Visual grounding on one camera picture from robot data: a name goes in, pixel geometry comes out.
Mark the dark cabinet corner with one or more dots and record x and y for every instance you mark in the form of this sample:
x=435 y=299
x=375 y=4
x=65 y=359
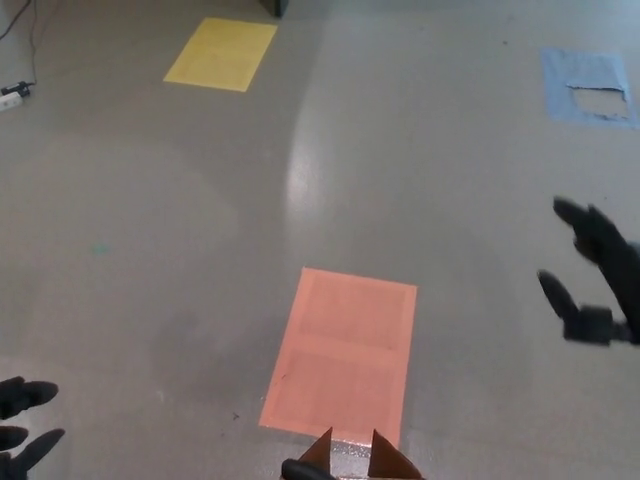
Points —
x=275 y=5

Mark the torn blue paper sheet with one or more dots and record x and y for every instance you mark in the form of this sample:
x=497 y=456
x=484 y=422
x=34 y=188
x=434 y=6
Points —
x=557 y=85

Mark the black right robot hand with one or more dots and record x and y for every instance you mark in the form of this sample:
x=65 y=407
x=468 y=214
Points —
x=612 y=255

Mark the black plug adapter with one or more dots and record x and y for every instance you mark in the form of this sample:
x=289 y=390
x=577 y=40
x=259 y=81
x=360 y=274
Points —
x=19 y=87

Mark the yellow paper sheet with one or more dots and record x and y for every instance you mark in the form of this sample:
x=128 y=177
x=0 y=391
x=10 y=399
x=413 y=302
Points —
x=222 y=52

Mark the brown cardboard box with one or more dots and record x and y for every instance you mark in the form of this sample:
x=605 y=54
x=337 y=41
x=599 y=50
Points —
x=390 y=457

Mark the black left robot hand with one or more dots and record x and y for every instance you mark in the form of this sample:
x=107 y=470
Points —
x=22 y=392

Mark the orange paper sheet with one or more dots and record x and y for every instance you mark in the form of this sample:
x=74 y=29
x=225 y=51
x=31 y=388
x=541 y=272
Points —
x=345 y=350

